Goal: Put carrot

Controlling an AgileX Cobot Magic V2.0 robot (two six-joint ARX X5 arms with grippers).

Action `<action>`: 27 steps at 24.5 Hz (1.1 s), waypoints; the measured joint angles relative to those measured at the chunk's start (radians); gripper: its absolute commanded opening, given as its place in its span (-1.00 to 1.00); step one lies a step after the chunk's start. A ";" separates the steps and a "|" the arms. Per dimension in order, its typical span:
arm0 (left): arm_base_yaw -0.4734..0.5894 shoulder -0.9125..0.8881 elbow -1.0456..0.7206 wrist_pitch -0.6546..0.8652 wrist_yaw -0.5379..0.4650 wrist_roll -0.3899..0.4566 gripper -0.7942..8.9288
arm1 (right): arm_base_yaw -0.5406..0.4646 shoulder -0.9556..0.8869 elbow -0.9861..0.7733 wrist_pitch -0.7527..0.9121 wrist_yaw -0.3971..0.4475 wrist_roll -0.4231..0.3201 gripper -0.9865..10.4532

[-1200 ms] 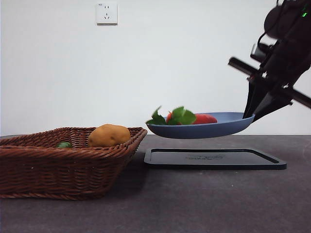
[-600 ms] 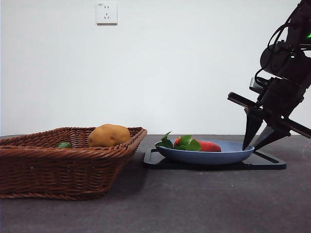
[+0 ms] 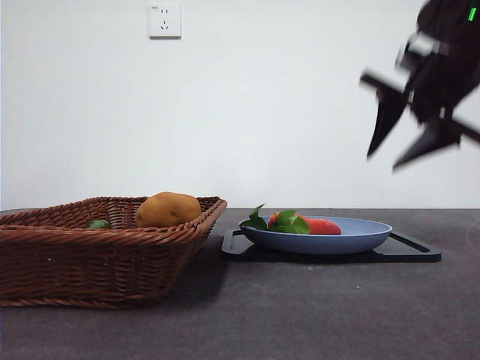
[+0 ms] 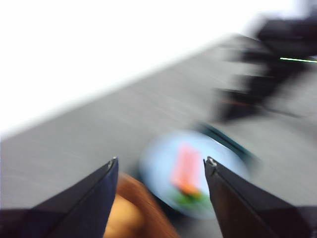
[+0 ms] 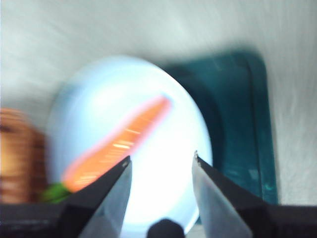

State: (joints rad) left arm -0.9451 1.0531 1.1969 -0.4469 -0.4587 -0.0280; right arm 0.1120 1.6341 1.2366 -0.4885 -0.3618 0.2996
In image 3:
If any white wall socket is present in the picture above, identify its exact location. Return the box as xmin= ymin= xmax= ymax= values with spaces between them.
xmin=148 ymin=3 xmax=182 ymax=40

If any brown wicker basket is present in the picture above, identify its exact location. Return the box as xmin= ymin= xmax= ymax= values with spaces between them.
xmin=0 ymin=196 xmax=228 ymax=311

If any orange carrot with green leaves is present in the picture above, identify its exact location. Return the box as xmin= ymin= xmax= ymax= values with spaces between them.
xmin=239 ymin=203 xmax=343 ymax=236

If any yellow-brown potato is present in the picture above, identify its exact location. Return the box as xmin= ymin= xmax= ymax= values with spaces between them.
xmin=135 ymin=191 xmax=203 ymax=229

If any round blue plate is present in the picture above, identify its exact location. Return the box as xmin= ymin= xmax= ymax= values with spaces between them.
xmin=238 ymin=215 xmax=394 ymax=257

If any black flat tray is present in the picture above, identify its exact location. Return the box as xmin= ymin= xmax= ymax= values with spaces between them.
xmin=220 ymin=229 xmax=443 ymax=264

